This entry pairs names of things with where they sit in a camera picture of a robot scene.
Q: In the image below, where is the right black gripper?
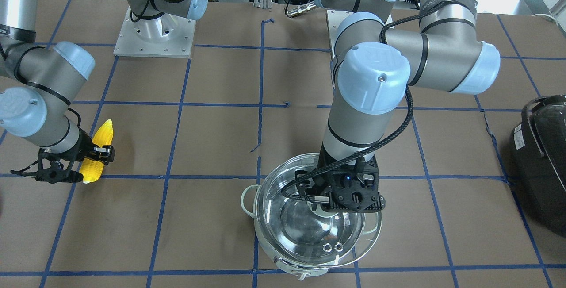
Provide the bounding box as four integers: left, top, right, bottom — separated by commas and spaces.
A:
11, 131, 115, 184

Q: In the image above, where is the yellow corn cob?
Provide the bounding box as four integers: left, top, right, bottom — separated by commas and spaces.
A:
79, 119, 115, 184

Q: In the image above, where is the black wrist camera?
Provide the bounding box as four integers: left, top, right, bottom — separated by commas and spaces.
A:
295, 175, 331, 206

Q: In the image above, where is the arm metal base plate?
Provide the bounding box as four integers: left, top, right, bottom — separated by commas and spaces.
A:
327, 10, 353, 59
113, 8, 196, 58

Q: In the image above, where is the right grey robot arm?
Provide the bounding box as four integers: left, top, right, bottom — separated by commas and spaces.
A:
1, 0, 208, 184

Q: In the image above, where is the pale green cooking pot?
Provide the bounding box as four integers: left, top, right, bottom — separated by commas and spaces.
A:
241, 153, 382, 281

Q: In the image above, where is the black rice cooker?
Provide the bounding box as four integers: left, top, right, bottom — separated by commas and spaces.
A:
511, 95, 566, 237

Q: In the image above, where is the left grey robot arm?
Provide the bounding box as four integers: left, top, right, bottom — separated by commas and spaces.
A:
283, 0, 501, 217

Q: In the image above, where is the glass pot lid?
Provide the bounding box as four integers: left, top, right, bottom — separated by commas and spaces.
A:
253, 153, 365, 267

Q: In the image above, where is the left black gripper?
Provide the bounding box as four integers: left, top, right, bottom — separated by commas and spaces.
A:
321, 157, 386, 213

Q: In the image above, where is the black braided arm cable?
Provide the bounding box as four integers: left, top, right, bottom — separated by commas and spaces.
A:
283, 0, 478, 200

